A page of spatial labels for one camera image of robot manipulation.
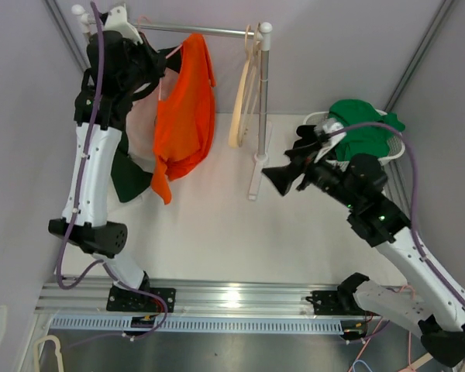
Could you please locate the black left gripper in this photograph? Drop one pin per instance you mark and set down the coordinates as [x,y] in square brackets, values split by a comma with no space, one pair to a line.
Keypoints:
[156,61]

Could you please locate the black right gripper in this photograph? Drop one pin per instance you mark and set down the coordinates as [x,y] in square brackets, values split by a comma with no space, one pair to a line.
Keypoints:
[283,177]

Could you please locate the black t shirt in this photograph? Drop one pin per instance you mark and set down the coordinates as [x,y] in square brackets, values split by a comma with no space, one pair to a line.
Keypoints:
[306,134]

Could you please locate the pink wire hanger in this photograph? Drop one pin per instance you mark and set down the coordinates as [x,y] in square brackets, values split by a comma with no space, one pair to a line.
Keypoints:
[160,60]

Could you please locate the beige plastic hanger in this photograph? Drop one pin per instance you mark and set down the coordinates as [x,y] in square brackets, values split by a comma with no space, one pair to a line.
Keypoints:
[233,139]
[252,88]

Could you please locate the orange t shirt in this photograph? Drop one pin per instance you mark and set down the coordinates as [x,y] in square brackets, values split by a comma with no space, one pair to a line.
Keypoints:
[185,124]

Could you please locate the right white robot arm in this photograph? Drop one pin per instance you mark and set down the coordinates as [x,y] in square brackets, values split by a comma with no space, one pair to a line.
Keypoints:
[438,319]

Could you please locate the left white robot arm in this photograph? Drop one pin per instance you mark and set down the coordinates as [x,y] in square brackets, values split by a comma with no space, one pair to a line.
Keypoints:
[84,222]

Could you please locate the pale pink t shirt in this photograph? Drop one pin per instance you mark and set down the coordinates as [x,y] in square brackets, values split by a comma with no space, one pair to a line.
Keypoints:
[141,120]

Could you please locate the dark green t shirt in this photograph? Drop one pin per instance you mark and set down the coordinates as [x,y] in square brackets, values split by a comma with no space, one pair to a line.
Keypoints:
[131,176]

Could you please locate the blue hanger on floor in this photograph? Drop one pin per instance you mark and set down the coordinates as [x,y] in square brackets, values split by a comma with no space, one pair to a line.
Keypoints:
[360,363]

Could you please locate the beige hanger on floor right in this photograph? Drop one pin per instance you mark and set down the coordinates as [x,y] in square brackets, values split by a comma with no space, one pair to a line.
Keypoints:
[417,364]

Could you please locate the silver clothes rack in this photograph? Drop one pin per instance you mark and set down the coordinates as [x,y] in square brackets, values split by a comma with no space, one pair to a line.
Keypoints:
[264,127]

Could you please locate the white plastic basket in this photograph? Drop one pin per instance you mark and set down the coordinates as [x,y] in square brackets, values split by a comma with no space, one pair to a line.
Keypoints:
[321,120]

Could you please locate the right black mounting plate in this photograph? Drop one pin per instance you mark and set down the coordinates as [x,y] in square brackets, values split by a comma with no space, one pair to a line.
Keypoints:
[326,302]

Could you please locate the black mounting plate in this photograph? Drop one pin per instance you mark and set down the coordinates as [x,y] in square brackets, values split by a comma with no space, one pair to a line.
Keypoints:
[121,300]
[326,302]

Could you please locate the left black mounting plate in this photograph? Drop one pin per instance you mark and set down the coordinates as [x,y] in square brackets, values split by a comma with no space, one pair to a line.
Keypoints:
[121,300]

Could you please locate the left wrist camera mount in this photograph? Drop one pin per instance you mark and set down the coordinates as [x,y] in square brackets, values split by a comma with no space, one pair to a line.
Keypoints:
[117,20]

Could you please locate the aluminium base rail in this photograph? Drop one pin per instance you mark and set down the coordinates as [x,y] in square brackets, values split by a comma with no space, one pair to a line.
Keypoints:
[193,298]

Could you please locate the white slotted cable duct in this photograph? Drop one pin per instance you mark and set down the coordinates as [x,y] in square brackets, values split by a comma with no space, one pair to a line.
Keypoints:
[198,324]

